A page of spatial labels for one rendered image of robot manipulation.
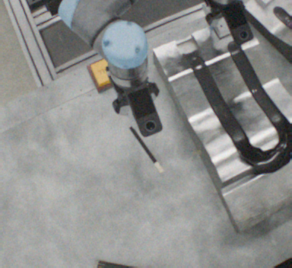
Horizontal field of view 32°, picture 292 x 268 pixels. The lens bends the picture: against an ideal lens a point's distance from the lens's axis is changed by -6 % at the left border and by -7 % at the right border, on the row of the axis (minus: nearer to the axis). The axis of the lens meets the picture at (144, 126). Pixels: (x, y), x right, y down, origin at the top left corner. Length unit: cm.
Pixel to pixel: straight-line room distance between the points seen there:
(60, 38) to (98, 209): 97
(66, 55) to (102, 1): 116
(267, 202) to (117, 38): 60
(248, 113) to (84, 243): 52
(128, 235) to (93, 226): 9
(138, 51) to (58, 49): 124
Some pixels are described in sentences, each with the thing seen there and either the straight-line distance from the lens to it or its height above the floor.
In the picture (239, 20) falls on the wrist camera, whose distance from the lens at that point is 117.
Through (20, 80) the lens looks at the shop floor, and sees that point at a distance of 234.
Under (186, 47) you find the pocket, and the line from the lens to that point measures 137.
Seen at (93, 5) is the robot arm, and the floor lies 128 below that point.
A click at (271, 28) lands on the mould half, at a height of 85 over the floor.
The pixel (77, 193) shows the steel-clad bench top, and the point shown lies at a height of 80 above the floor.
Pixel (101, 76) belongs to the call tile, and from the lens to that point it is 138.
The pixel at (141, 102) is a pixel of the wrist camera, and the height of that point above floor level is 111.
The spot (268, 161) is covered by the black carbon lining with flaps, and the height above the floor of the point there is 87.
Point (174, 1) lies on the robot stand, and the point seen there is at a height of 21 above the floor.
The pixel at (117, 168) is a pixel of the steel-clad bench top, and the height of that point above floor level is 80.
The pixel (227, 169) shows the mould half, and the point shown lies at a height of 93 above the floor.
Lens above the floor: 212
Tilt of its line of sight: 75 degrees down
